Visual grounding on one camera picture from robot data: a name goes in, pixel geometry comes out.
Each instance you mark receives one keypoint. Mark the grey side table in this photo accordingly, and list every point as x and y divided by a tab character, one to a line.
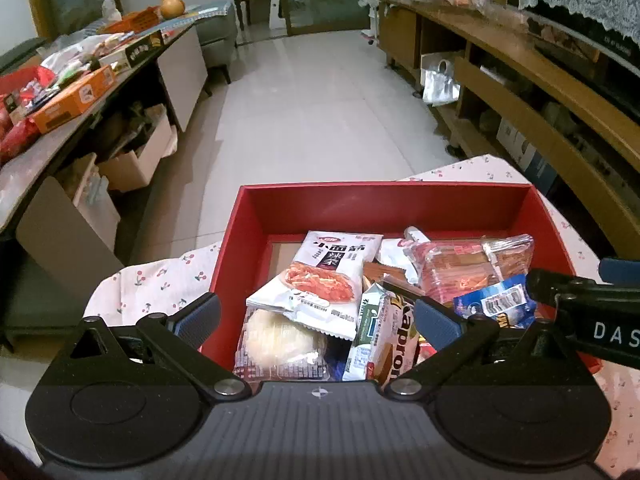
182	75

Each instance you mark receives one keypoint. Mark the red snack bags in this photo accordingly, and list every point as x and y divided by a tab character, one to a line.
17	140

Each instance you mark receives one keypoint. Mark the bread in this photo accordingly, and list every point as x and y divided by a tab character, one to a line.
280	345

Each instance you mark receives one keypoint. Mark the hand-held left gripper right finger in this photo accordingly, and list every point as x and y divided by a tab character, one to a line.
436	321

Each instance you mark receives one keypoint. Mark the orange plastic crate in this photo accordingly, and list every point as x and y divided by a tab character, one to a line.
132	20

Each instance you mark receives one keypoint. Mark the dark blue snack packet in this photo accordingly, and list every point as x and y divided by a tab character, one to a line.
340	367

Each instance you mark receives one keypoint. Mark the grey armchair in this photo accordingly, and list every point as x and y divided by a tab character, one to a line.
217	40

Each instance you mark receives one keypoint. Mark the white wrapper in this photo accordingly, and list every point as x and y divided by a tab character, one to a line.
395	252

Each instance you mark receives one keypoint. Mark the orange flat box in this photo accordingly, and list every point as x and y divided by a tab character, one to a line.
72	100

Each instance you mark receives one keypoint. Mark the yellow red snack packet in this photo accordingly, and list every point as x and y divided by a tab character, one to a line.
426	351

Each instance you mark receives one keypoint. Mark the red cardboard box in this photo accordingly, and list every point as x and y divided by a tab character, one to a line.
390	205

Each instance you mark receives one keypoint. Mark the blue carton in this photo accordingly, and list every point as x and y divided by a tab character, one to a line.
541	172

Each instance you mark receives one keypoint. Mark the white packet with red picture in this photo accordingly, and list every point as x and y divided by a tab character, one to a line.
320	285

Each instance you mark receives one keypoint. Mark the dark box with yellow print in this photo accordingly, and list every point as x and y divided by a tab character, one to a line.
144	49

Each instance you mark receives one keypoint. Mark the white green wafer packet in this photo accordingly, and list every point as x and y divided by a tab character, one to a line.
382	335

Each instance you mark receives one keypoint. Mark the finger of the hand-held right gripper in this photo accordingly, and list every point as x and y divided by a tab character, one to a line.
575	290
622	272

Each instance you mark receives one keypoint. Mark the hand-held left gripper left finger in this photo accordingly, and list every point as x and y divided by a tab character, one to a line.
200	316

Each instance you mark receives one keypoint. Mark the wooden media bench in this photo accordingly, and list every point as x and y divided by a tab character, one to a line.
550	80

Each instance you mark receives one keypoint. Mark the yellow pomelo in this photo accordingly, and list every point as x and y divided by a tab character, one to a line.
172	6

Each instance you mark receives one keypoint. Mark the white plastic bag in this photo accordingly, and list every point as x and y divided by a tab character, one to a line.
440	82

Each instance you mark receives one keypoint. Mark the black television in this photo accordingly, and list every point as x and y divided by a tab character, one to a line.
600	55

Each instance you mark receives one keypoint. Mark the red plastic basket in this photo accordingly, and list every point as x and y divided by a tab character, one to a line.
20	82

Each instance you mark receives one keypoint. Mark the white plastic bags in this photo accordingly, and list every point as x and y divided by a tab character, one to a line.
75	50

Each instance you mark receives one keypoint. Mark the clear packet of red strips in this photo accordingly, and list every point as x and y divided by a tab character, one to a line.
455	265

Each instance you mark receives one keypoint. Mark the white carton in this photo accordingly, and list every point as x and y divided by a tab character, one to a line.
512	142

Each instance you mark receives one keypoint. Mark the tall white cardboard box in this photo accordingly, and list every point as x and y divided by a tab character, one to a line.
95	205

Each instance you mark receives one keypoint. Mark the blue white snack packet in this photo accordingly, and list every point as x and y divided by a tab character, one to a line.
495	305

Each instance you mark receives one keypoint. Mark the open white cardboard box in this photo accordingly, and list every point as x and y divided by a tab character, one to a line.
140	160

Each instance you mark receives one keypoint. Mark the checked cloth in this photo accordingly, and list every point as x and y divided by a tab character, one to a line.
200	11

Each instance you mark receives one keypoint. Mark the white board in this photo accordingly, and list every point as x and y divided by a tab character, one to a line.
278	7

